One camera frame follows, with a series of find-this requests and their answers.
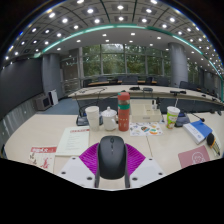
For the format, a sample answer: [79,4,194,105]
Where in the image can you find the ceiling lights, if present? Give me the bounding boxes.
[3,0,223,73]

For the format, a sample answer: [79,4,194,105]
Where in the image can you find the dark office chairs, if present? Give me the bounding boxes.
[83,75,221,116]

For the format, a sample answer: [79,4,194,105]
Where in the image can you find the blue and white book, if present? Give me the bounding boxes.
[182,119,213,145]

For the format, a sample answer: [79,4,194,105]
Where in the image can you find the long curved conference table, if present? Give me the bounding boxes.
[68,84,224,108]

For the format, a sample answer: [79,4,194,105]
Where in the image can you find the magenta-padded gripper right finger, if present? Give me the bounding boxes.
[124,143,167,189]

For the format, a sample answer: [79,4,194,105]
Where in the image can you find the white cardboard box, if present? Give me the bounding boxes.
[130,103,163,123]

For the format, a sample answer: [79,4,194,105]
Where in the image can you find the white lidded mug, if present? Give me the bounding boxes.
[100,106,118,132]

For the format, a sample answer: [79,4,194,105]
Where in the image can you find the red bottle with green band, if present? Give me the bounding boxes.
[117,91,131,132]

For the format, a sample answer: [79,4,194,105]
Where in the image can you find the pink mouse pad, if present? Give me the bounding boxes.
[177,145,212,169]

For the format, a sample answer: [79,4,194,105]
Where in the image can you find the black gooseneck microphone console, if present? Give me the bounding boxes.
[73,93,95,127]
[174,111,206,128]

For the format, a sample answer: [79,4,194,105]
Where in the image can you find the cream paper with red header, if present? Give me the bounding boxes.
[55,126,91,157]

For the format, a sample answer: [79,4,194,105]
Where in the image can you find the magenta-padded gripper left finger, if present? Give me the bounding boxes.
[57,142,101,189]

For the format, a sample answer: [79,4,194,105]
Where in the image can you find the red and white brochure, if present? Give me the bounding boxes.
[28,145,58,174]

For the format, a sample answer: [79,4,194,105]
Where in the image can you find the white standing panel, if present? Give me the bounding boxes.
[49,89,59,106]

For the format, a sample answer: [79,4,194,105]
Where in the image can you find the colourful sticker sheet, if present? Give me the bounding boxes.
[129,122,164,137]

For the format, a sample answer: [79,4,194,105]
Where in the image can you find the green-printed paper cup with straw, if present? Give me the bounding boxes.
[166,98,181,130]

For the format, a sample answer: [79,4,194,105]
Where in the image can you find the black computer mouse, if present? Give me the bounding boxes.
[97,135,128,181]

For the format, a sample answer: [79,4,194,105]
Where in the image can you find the black microphone with yellow ring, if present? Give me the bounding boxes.
[206,132,222,158]

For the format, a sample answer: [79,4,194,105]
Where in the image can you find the grey box cabinet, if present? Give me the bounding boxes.
[34,94,52,111]

